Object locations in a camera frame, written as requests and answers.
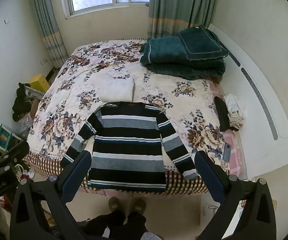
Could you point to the white folded cloth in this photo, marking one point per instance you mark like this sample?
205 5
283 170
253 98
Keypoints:
116 90

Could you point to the teal folded blanket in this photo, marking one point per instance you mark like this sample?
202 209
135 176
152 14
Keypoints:
163 52

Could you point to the grey knitted cloth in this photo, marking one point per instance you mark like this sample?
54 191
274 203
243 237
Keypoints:
151 236

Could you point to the grey phone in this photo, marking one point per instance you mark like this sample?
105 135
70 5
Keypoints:
227 152

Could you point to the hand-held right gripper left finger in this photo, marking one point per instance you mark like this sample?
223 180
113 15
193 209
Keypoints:
76 173

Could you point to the pink checked sheet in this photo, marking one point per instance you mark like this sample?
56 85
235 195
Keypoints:
235 146

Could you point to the black clothes pile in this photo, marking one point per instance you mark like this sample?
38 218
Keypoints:
20 105

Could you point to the floral bed blanket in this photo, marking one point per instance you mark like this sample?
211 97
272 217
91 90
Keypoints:
84 67

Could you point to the striped knit sweater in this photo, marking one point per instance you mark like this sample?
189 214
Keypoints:
129 155

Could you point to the white headboard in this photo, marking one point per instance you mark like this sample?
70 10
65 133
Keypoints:
258 135

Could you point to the teal striped curtain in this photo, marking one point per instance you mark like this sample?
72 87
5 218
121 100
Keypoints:
176 5
46 25

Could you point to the clear plastic bag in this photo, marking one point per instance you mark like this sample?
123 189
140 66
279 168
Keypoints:
24 127

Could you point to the teal pillow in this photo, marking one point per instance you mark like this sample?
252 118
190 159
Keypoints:
201 42

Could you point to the yellow box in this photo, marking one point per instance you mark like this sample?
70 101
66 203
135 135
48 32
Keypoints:
39 82

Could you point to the brown slipper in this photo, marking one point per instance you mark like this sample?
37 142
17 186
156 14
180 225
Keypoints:
114 203
138 205

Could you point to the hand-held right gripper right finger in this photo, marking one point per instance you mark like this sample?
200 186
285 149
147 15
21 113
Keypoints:
209 175

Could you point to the black folded garment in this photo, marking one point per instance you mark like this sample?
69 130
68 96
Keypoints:
222 115

